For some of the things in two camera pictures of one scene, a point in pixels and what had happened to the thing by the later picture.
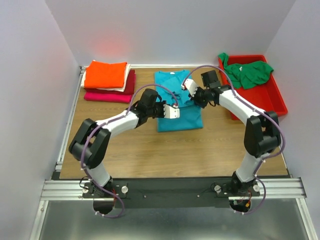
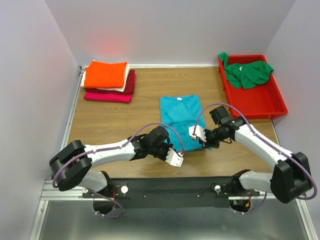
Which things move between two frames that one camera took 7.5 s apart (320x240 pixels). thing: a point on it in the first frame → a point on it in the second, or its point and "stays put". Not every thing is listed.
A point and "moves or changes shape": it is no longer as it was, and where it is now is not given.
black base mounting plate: (165, 193) stays put
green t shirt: (248, 75) stays put
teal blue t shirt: (168, 89) moves or changes shape
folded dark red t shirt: (129, 88) stays put
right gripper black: (202, 105) → (208, 143)
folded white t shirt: (120, 89) stays put
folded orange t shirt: (101, 75) stays put
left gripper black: (162, 106) → (167, 147)
